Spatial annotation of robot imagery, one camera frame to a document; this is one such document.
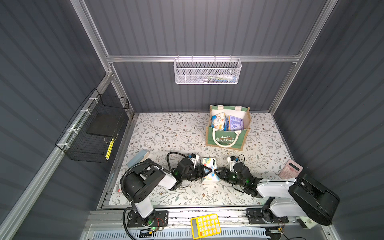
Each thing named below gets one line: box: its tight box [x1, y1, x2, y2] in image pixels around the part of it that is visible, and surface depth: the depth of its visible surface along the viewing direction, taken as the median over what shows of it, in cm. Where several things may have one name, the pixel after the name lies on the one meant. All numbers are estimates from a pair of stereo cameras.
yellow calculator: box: [190, 213, 222, 240], surface depth 72 cm
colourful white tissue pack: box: [201, 157, 220, 181], surface depth 88 cm
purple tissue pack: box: [227, 115, 244, 131], surface depth 95 cm
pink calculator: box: [279, 159, 304, 180], surface depth 91 cm
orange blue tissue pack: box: [210, 112, 229, 131], surface depth 93 cm
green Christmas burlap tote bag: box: [205, 105, 252, 151], surface depth 93 cm
